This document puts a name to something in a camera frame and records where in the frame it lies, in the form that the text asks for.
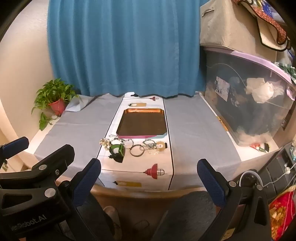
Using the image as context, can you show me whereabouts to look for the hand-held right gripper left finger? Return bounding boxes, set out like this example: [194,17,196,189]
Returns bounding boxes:
[59,158,116,241]

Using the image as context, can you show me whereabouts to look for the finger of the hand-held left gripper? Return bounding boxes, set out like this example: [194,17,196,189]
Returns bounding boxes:
[0,144,75,188]
[0,136,30,160]

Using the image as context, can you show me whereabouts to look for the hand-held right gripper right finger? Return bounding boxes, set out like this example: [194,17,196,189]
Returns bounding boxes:
[150,159,272,241]

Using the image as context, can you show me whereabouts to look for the cream chunky bead bracelet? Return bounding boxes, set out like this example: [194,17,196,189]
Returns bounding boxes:
[100,138,111,151]

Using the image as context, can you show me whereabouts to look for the green wrist watch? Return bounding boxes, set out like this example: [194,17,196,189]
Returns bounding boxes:
[109,144,126,158]

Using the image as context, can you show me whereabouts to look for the thin metal bangle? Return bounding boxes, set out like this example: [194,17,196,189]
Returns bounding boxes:
[129,144,145,157]

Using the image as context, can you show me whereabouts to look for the metal tin tray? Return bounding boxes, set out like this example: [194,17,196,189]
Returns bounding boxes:
[116,108,167,139]

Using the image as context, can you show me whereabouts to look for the grey tablecloth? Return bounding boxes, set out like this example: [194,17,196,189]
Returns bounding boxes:
[33,93,242,187]

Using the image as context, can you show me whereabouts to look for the beige slipper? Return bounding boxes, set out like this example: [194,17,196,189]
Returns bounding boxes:
[103,206,122,234]

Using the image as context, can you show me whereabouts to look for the white lamp print table runner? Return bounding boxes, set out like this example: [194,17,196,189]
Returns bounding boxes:
[91,92,176,193]

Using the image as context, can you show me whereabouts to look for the small colourful packet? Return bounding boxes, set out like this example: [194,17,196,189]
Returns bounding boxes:
[250,142,270,153]

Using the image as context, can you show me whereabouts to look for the black shelf unit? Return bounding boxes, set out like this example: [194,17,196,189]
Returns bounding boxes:
[259,141,296,200]

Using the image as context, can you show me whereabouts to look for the potted green plant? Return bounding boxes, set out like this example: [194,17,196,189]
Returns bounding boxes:
[31,78,81,131]

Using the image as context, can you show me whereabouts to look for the clear storage box purple lid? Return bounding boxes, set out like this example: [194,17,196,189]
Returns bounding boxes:
[203,46,296,147]

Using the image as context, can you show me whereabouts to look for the red patterned cloth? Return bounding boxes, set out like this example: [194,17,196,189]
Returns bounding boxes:
[268,191,296,241]

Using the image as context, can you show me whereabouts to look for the white crumpled plastic bag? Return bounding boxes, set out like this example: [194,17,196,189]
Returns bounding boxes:
[245,77,284,103]

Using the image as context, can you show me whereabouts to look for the blue curtain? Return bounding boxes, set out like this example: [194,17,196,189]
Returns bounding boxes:
[47,0,201,98]

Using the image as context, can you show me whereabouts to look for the green patterned cloth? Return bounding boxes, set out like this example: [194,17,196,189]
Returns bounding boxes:
[275,61,296,84]

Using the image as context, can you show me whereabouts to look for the beige fabric storage box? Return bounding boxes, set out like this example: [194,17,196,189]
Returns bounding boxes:
[199,0,284,63]

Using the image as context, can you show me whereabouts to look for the patterned quilted cloth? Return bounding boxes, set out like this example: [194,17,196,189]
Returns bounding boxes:
[231,0,293,52]

